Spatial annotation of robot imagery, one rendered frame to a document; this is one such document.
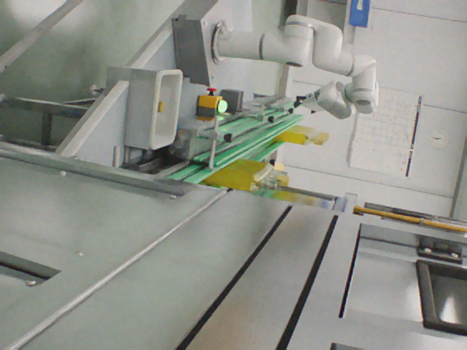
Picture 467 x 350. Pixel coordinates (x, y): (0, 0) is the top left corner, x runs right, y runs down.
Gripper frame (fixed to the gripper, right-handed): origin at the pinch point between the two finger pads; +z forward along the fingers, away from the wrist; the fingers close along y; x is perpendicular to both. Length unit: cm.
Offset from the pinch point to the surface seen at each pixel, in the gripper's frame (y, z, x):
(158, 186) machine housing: -95, -124, -86
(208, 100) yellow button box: -52, -18, -20
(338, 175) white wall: 304, 406, 136
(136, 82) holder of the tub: -89, -60, -41
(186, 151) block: -65, -44, -51
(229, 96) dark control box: -36.2, 0.6, -6.1
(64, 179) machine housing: -108, -119, -87
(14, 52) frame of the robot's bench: -127, -18, -23
